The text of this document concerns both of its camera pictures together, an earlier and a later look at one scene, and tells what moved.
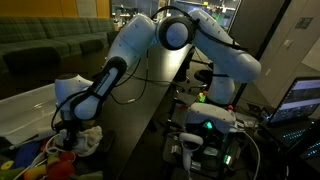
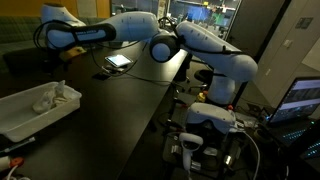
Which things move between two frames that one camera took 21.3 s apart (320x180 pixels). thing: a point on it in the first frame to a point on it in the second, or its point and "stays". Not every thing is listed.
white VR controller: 186,153 stays
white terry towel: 87,142 to 50,98
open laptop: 295,118 stays
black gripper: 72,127 to 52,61
